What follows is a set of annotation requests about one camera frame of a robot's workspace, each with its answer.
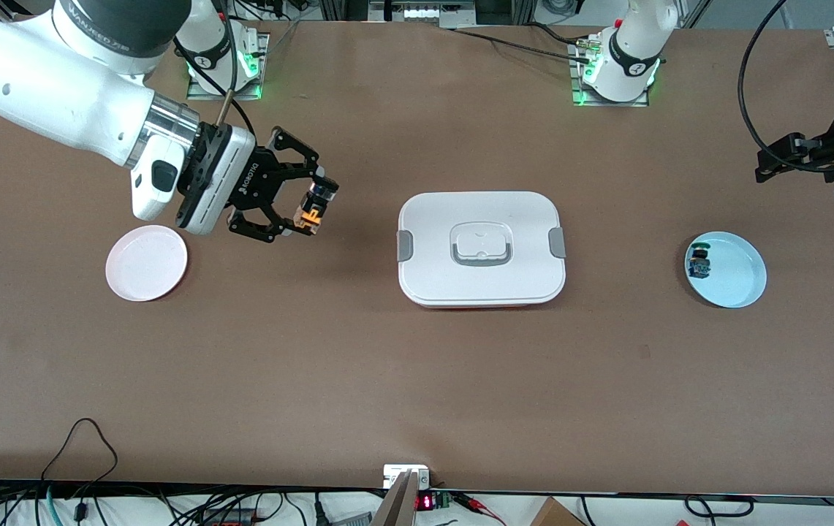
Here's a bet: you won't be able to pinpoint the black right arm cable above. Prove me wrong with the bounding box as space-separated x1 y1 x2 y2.
172 15 258 140

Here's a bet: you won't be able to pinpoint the black looped cable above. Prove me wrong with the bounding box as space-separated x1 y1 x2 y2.
40 418 119 505

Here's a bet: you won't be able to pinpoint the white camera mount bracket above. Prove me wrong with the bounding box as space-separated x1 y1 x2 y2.
383 465 432 489

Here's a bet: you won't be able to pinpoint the white lidded box grey latches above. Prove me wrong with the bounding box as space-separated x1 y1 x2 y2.
396 191 567 309

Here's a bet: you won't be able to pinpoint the silver metal frame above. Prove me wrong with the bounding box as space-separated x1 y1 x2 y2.
369 0 477 30

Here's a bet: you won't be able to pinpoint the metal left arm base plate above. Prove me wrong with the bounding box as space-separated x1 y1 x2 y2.
570 40 650 108

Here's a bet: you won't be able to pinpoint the light blue round plate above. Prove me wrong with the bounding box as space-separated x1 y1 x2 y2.
684 232 767 309

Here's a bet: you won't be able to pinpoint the black cable along table edge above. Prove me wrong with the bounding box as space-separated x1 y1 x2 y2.
446 22 596 63

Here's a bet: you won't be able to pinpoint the grey camera pole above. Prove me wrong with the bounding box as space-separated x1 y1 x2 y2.
371 471 419 526

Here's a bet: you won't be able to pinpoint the pink round plate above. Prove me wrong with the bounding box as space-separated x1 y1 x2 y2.
105 224 189 302

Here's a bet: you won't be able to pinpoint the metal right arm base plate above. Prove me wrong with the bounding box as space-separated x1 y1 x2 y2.
186 33 270 101

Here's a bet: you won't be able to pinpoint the orange push-button switch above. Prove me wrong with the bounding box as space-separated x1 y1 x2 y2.
294 175 340 236

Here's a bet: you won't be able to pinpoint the brown cardboard piece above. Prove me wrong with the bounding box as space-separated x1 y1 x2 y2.
530 497 587 526

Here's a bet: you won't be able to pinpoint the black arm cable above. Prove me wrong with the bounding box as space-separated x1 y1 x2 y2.
172 15 258 140
738 0 834 176

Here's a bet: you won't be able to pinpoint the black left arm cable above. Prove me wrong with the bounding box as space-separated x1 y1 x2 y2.
738 0 834 176

